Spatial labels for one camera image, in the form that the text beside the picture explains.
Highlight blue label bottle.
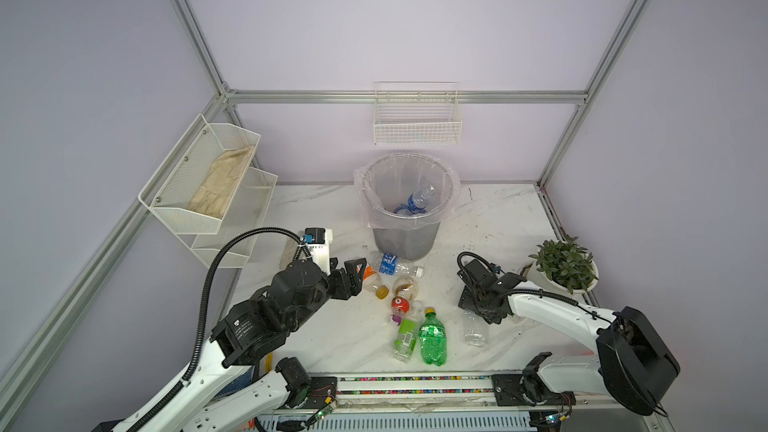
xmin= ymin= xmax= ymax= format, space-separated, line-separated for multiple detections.
xmin=368 ymin=252 xmax=424 ymax=278
xmin=463 ymin=311 xmax=489 ymax=347
xmin=393 ymin=183 xmax=436 ymax=216

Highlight green soda bottle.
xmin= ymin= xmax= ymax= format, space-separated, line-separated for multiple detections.
xmin=419 ymin=307 xmax=448 ymax=366

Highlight green label red cap bottle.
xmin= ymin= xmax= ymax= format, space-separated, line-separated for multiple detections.
xmin=393 ymin=301 xmax=425 ymax=362

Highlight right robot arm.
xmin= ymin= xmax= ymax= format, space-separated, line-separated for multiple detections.
xmin=456 ymin=251 xmax=680 ymax=416

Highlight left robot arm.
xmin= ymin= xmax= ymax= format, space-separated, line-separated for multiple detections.
xmin=96 ymin=227 xmax=367 ymax=431

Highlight grey bin with plastic liner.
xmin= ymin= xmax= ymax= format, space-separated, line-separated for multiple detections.
xmin=354 ymin=152 xmax=461 ymax=260

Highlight orange label bottle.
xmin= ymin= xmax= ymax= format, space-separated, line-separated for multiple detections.
xmin=363 ymin=266 xmax=389 ymax=300

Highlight lying blue label bottle top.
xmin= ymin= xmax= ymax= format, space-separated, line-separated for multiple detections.
xmin=368 ymin=252 xmax=424 ymax=278

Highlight red cap purple label bottle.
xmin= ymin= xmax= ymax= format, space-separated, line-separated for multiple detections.
xmin=391 ymin=296 xmax=411 ymax=324

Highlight potted green plant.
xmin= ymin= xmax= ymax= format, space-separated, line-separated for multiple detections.
xmin=519 ymin=236 xmax=599 ymax=296

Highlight white mesh two-tier shelf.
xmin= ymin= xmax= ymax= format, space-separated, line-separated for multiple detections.
xmin=138 ymin=116 xmax=278 ymax=267

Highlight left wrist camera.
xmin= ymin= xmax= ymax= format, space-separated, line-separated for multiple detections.
xmin=303 ymin=227 xmax=333 ymax=275

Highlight white wire wall basket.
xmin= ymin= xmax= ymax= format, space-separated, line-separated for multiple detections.
xmin=373 ymin=81 xmax=463 ymax=146

